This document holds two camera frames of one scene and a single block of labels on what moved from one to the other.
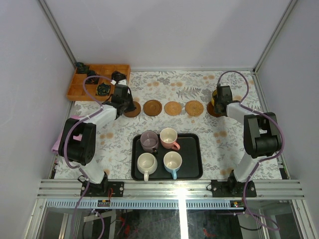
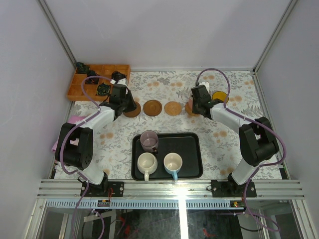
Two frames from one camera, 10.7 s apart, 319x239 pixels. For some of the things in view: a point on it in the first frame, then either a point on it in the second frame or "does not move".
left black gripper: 128,104 does not move
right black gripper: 216,99 → 194,109
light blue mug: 172,161 does not move
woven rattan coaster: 172,108 does not move
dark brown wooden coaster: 135,112 does not move
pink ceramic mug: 168,137 → 190,103
